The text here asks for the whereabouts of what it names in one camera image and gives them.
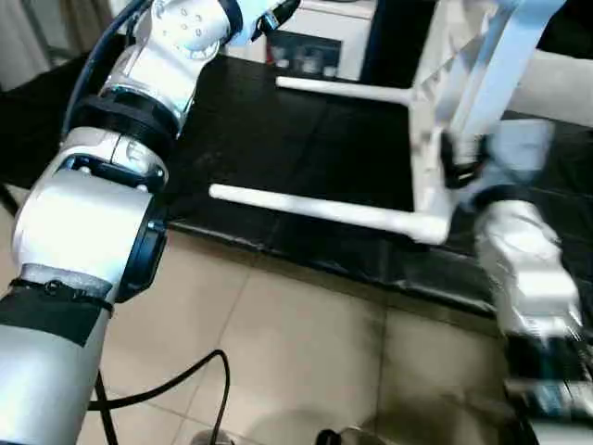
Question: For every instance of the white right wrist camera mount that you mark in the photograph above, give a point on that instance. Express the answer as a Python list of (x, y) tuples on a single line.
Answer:
[(519, 153)]

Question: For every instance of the black work mat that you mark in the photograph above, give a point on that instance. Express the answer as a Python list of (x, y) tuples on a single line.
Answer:
[(301, 148)]

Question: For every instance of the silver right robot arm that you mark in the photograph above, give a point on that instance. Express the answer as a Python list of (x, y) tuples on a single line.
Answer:
[(523, 259)]

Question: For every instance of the grey cushion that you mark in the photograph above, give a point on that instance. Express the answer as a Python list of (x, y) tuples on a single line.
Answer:
[(556, 88)]

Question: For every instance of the white plastic table leg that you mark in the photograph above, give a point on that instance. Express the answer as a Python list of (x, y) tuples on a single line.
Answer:
[(505, 60), (324, 208), (343, 88)]

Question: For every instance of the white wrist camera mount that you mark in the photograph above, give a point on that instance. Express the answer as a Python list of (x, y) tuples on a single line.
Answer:
[(250, 23), (519, 153)]

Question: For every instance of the white sideboard with glass doors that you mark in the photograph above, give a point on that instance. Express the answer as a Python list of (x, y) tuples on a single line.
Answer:
[(324, 32)]

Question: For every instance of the beige curtain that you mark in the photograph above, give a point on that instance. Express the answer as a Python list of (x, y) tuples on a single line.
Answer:
[(46, 32)]

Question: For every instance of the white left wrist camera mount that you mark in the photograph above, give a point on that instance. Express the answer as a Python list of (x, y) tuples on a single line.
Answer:
[(250, 23)]

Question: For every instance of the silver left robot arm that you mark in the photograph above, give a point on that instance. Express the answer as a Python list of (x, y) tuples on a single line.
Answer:
[(83, 208)]

